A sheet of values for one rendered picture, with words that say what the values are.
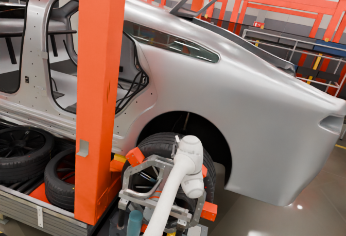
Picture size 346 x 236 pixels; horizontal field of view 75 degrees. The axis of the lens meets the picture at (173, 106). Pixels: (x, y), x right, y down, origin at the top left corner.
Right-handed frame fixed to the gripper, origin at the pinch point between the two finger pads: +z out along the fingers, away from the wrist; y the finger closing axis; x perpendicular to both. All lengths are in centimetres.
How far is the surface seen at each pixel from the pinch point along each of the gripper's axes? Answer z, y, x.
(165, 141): 10.7, -7.4, -6.5
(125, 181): 3.6, -38.7, -23.9
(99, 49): 5, -28, 61
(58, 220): 21, -102, -61
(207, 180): -10.0, 12.6, -28.4
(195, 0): 257, 88, 55
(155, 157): 0.5, -15.6, -8.6
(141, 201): -21.0, -27.9, -18.2
